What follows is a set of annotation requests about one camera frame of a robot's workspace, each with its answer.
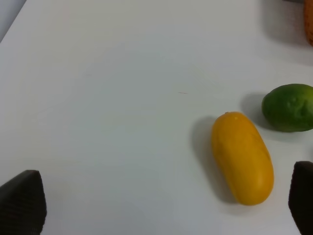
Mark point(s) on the green lemon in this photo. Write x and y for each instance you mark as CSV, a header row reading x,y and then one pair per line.
x,y
289,108

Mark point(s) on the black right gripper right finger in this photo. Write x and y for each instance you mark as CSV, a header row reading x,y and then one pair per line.
x,y
301,196

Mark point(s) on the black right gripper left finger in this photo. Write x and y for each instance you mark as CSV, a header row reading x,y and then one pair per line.
x,y
23,205

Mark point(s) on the orange woven basket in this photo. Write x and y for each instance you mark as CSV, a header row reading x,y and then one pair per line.
x,y
308,20

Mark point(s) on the yellow mango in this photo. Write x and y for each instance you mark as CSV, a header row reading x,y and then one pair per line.
x,y
243,158

